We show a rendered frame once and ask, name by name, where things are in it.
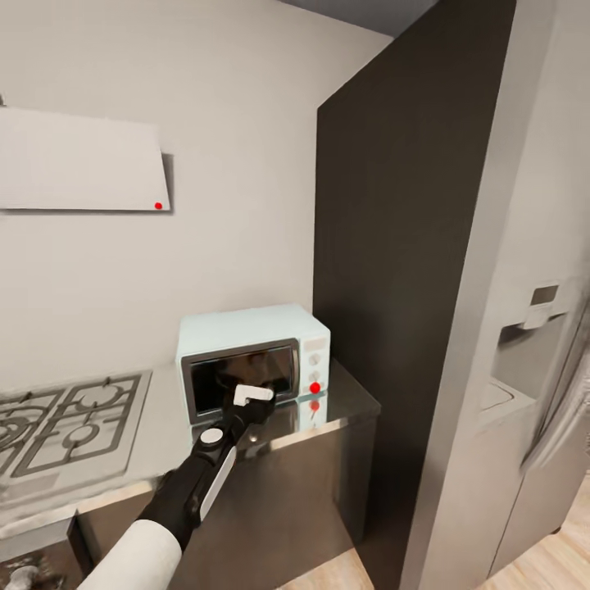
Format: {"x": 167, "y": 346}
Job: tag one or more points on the burner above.
{"x": 62, "y": 437}

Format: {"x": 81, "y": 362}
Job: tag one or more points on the oven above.
{"x": 53, "y": 557}

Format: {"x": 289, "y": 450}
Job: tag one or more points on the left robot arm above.
{"x": 147, "y": 555}

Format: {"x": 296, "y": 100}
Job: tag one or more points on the fridge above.
{"x": 452, "y": 268}

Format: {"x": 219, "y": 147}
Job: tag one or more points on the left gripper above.
{"x": 256, "y": 411}

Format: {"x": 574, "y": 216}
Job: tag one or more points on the microwave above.
{"x": 282, "y": 348}

